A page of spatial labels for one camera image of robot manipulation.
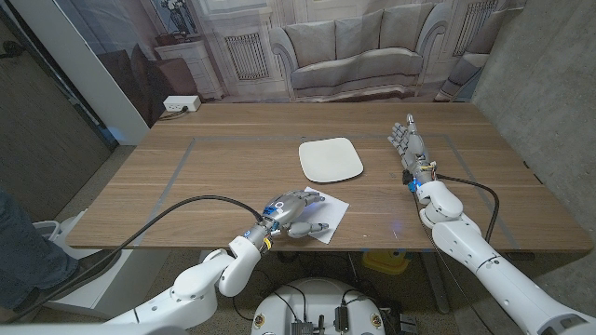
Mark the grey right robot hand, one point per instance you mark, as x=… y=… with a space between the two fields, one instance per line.
x=414 y=151

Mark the white paper towel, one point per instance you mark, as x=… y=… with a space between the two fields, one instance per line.
x=333 y=211

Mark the white square paper plate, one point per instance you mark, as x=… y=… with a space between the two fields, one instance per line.
x=330 y=159

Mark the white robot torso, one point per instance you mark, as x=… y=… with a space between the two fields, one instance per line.
x=316 y=302

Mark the white plastic base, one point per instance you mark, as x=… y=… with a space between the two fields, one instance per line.
x=116 y=279

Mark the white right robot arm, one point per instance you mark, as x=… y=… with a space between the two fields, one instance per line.
x=503 y=279

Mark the person's dark shoe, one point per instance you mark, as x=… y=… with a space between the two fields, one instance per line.
x=79 y=274

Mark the yellow object under table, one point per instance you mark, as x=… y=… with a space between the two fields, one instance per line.
x=386 y=263

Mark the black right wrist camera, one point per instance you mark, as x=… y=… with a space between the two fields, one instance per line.
x=408 y=177

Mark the grey box on floor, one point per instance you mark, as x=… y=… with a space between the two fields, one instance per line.
x=408 y=323

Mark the grey table leg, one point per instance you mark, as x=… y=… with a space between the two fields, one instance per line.
x=435 y=284

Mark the white power strip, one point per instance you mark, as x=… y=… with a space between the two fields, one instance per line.
x=181 y=103

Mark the person's leg in jeans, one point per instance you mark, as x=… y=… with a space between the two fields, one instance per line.
x=23 y=251

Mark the printed living room backdrop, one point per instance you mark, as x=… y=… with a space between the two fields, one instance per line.
x=354 y=56

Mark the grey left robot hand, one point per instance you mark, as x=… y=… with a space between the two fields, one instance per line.
x=284 y=209

